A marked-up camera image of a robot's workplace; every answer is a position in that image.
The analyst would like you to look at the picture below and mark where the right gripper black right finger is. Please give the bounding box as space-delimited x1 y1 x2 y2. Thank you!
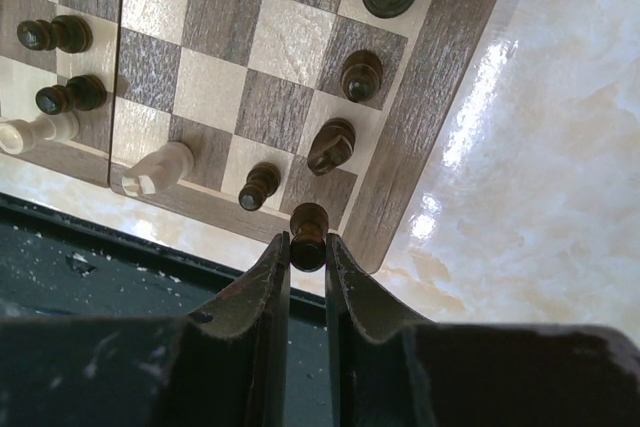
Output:
326 234 639 426

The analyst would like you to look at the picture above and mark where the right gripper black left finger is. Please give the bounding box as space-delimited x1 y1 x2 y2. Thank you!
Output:
1 233 290 426

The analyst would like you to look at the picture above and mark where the wooden chess board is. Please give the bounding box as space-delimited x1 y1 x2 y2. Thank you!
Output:
1 0 496 272

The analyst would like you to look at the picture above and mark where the dark pawn piece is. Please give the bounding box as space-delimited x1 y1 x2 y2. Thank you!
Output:
16 15 93 54
238 162 281 212
340 50 383 103
35 75 107 115

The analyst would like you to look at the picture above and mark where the white knight piece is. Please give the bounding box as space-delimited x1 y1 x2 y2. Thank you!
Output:
121 142 194 197

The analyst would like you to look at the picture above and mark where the dark knight piece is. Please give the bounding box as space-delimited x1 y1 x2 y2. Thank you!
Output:
307 118 356 177

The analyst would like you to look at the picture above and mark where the white pawn piece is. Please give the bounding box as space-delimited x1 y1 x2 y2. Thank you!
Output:
1 112 80 155

